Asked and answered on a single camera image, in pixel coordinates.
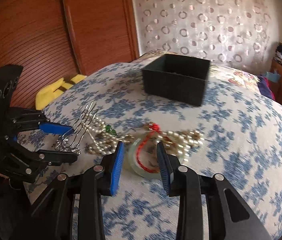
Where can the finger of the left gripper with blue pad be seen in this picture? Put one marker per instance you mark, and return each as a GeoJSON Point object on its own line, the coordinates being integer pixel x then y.
{"type": "Point", "coordinates": [54, 128]}
{"type": "Point", "coordinates": [54, 158]}

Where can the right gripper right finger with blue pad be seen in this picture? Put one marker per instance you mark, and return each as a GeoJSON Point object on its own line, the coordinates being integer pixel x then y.
{"type": "Point", "coordinates": [168, 166]}

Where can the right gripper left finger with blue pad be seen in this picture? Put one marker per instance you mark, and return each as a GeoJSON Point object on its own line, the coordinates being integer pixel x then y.
{"type": "Point", "coordinates": [112, 165]}

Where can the silver pearl hair pin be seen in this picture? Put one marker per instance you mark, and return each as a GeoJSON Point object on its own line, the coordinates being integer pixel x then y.
{"type": "Point", "coordinates": [70, 140]}

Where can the jade bangle with red cord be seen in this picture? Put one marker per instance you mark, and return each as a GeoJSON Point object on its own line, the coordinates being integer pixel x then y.
{"type": "Point", "coordinates": [142, 154]}

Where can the green stone earrings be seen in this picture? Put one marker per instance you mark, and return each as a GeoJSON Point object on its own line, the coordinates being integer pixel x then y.
{"type": "Point", "coordinates": [110, 130]}

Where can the black jewelry box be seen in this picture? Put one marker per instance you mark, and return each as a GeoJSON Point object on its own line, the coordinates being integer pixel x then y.
{"type": "Point", "coordinates": [177, 77]}

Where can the yellow plush pillow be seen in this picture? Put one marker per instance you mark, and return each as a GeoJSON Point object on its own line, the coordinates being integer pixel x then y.
{"type": "Point", "coordinates": [52, 91]}

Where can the wooden headboard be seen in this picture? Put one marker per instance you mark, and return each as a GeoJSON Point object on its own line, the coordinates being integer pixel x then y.
{"type": "Point", "coordinates": [56, 38]}

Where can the pink floral quilt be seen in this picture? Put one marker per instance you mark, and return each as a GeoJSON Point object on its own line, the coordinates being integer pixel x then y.
{"type": "Point", "coordinates": [224, 73]}

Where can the purple blanket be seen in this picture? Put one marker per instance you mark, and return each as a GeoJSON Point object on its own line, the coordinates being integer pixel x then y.
{"type": "Point", "coordinates": [263, 86]}

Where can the sheer curtain with circles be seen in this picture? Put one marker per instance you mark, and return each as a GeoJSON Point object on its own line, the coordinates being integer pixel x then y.
{"type": "Point", "coordinates": [241, 34]}

